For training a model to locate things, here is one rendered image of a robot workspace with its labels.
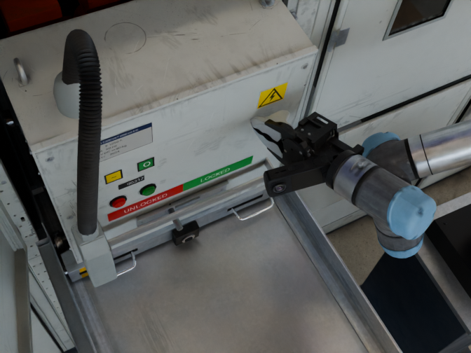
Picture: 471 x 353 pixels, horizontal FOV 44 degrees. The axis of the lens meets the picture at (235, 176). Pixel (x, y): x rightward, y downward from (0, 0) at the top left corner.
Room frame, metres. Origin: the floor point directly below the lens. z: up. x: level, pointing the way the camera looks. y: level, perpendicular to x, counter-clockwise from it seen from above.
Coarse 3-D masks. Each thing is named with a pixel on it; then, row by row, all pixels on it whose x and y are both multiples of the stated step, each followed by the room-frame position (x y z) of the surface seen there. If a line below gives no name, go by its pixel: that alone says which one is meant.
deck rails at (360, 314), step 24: (288, 216) 0.68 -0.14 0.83; (312, 216) 0.65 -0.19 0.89; (312, 240) 0.63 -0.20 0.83; (336, 264) 0.56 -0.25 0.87; (72, 288) 0.43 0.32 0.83; (336, 288) 0.51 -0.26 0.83; (96, 312) 0.39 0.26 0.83; (360, 312) 0.46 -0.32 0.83; (96, 336) 0.33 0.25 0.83; (360, 336) 0.41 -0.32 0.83; (384, 336) 0.40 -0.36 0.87
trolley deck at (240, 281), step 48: (192, 240) 0.59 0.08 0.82; (240, 240) 0.60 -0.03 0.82; (288, 240) 0.62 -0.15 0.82; (96, 288) 0.44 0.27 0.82; (144, 288) 0.46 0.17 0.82; (192, 288) 0.47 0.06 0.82; (240, 288) 0.49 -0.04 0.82; (288, 288) 0.50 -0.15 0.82; (144, 336) 0.35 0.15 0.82; (192, 336) 0.36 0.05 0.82; (240, 336) 0.38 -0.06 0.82; (288, 336) 0.39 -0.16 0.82; (336, 336) 0.40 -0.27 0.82
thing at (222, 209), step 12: (252, 192) 0.70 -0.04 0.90; (228, 204) 0.66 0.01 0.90; (240, 204) 0.68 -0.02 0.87; (252, 204) 0.70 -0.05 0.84; (192, 216) 0.61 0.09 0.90; (204, 216) 0.62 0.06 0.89; (216, 216) 0.64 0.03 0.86; (168, 228) 0.57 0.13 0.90; (132, 240) 0.53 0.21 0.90; (144, 240) 0.54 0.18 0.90; (156, 240) 0.55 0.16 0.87; (168, 240) 0.57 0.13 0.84; (72, 252) 0.49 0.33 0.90; (120, 252) 0.51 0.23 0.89; (72, 264) 0.46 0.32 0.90; (72, 276) 0.44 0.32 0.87
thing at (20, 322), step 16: (0, 208) 0.49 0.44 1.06; (0, 240) 0.47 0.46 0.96; (0, 256) 0.43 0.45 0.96; (16, 256) 0.48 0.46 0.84; (0, 272) 0.40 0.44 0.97; (16, 272) 0.45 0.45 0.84; (0, 288) 0.36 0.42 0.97; (16, 288) 0.41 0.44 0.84; (0, 304) 0.33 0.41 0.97; (16, 304) 0.38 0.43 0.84; (0, 320) 0.30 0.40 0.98; (16, 320) 0.34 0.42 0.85; (0, 336) 0.27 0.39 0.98; (16, 336) 0.31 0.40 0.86; (0, 352) 0.24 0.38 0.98; (16, 352) 0.27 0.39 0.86; (32, 352) 0.28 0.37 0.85
